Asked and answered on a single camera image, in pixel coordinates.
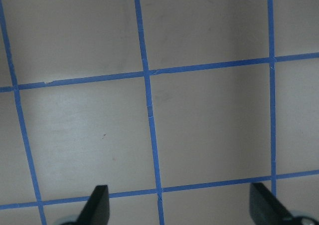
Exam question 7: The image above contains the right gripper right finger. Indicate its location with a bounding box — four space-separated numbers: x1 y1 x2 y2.
249 183 295 225

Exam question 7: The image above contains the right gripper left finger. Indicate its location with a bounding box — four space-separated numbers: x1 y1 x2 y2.
75 185 110 225

